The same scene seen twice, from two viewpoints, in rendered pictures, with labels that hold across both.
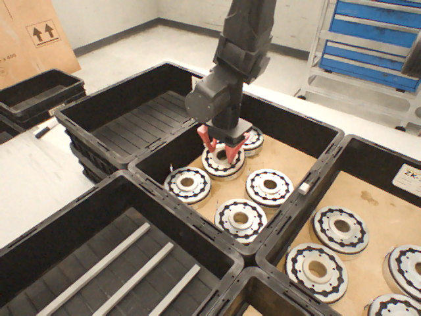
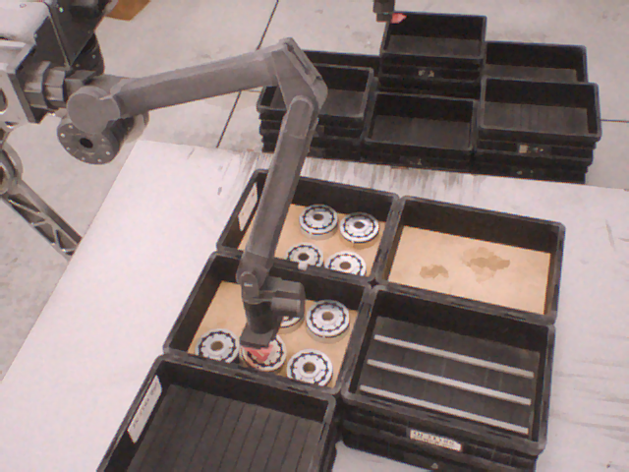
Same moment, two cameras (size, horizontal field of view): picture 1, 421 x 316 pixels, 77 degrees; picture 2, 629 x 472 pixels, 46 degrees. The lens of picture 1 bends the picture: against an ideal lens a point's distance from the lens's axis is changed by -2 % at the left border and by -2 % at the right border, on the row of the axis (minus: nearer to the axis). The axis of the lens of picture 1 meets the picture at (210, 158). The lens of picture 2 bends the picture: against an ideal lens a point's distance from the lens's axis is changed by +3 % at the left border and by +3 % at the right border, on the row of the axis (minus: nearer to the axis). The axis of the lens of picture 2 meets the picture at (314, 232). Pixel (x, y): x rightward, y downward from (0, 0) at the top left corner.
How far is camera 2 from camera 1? 1.42 m
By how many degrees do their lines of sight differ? 70
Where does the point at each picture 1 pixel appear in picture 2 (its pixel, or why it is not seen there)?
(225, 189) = (292, 347)
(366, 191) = not seen: hidden behind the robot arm
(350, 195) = not seen: hidden behind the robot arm
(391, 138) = (101, 250)
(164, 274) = (390, 358)
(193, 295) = (394, 334)
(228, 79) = (277, 280)
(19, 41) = not seen: outside the picture
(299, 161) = (228, 300)
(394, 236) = (287, 234)
